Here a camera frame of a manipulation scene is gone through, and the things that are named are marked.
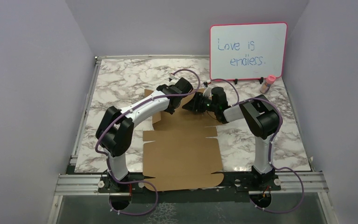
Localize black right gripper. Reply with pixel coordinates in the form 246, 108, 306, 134
182, 92, 218, 113

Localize brown cardboard box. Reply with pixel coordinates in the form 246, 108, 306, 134
142, 89, 225, 192

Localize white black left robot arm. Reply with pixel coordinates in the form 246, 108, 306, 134
95, 78, 193, 192

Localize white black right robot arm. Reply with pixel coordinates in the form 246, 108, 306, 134
182, 87, 282, 190

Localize pink framed whiteboard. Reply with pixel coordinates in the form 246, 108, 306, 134
209, 22, 288, 81

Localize pink lidded marker jar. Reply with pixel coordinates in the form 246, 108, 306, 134
260, 75, 276, 94

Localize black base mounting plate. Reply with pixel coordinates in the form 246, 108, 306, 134
65, 165, 282, 205

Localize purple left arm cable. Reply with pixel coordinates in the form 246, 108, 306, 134
94, 68, 202, 217

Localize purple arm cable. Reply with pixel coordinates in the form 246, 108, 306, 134
94, 68, 202, 217
203, 78, 305, 215

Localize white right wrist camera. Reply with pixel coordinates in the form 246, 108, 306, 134
203, 87, 212, 98

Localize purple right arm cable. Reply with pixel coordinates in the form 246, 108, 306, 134
203, 78, 305, 215

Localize aluminium front frame rail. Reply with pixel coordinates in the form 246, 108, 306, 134
48, 172, 338, 224

